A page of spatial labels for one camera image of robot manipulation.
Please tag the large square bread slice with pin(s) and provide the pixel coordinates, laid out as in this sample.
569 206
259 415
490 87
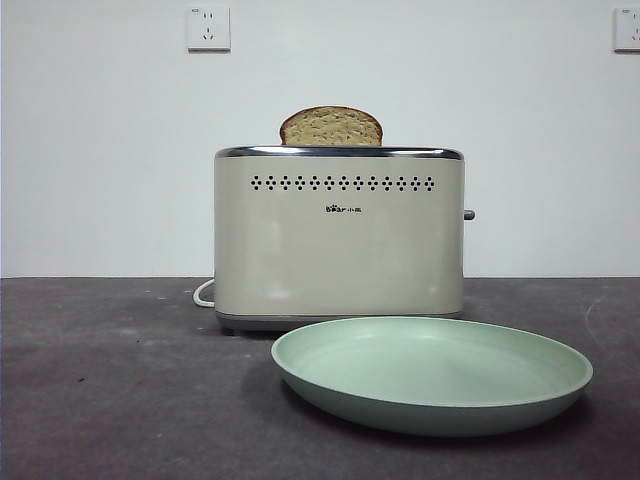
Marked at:
331 127

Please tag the grey toaster lever knob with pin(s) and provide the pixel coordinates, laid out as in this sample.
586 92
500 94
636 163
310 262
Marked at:
469 215

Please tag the white wall socket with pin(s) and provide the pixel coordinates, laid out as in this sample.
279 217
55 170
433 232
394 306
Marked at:
209 29
629 30

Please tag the cream two-slot toaster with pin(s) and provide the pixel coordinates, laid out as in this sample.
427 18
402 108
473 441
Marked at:
340 250

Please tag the pale green round plate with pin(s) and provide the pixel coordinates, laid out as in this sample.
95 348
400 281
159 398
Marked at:
430 370

